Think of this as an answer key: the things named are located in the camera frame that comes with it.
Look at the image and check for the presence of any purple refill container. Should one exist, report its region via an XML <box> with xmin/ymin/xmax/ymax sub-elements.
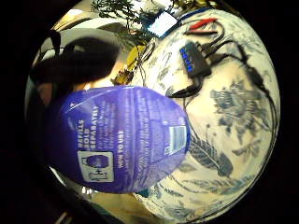
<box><xmin>45</xmin><ymin>85</ymin><xmax>192</xmax><ymax>194</ymax></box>

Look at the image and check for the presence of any small brown object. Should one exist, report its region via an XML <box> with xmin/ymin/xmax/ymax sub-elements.
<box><xmin>111</xmin><ymin>68</ymin><xmax>135</xmax><ymax>86</ymax></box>

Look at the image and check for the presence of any yellow object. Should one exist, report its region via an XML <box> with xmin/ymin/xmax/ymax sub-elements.
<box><xmin>125</xmin><ymin>45</ymin><xmax>148</xmax><ymax>71</ymax></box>

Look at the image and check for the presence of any green leafy plant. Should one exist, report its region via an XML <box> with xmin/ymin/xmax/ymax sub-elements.
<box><xmin>90</xmin><ymin>0</ymin><xmax>163</xmax><ymax>48</ymax></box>

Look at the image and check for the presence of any black hub with blue lights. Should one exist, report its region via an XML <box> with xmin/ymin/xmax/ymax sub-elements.
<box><xmin>179</xmin><ymin>40</ymin><xmax>213</xmax><ymax>78</ymax></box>

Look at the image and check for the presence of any dark red clip lead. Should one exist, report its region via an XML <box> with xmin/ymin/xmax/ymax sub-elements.
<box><xmin>183</xmin><ymin>29</ymin><xmax>220</xmax><ymax>36</ymax></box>

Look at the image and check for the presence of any blue floral tablecloth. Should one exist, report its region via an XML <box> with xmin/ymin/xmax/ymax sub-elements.
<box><xmin>130</xmin><ymin>8</ymin><xmax>281</xmax><ymax>224</ymax></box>

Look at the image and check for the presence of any white panel with blue frame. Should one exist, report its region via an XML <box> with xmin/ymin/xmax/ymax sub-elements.
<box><xmin>146</xmin><ymin>10</ymin><xmax>180</xmax><ymax>39</ymax></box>

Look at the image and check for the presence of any short black cable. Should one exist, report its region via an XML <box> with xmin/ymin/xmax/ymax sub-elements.
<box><xmin>165</xmin><ymin>76</ymin><xmax>204</xmax><ymax>99</ymax></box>

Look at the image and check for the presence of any long black cable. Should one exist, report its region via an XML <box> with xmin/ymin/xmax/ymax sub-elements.
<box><xmin>202</xmin><ymin>38</ymin><xmax>279</xmax><ymax>147</ymax></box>

